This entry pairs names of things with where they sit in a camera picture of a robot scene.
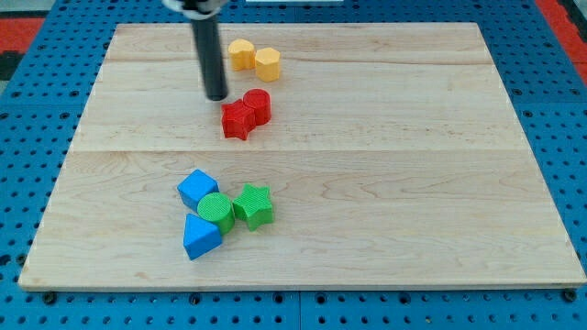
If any blue cube block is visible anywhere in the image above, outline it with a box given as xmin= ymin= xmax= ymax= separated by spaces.
xmin=177 ymin=169 xmax=219 ymax=211

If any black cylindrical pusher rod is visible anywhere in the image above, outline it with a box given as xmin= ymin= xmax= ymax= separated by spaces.
xmin=191 ymin=16 xmax=228 ymax=101

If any green cylinder block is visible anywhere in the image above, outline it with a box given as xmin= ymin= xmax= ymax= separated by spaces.
xmin=196 ymin=192 xmax=235 ymax=236

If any wooden board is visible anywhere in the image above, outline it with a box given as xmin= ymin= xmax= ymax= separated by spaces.
xmin=19 ymin=23 xmax=586 ymax=292

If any green star block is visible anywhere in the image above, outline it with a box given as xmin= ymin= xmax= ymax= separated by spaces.
xmin=233 ymin=183 xmax=274 ymax=232

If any blue triangle block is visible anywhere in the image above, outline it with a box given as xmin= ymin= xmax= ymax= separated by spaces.
xmin=183 ymin=214 xmax=223 ymax=260

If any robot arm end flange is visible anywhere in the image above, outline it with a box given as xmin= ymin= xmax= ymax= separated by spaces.
xmin=161 ymin=0 xmax=227 ymax=20

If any red cylinder block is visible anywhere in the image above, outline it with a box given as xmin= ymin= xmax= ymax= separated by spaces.
xmin=243 ymin=88 xmax=271 ymax=126

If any yellow hexagon block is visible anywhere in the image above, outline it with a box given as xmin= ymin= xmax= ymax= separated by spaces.
xmin=255 ymin=48 xmax=281 ymax=82

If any red star block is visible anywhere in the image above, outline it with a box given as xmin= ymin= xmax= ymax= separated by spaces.
xmin=221 ymin=99 xmax=256 ymax=140

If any yellow heart block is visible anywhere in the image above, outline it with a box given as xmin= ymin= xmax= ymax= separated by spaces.
xmin=228 ymin=38 xmax=256 ymax=72

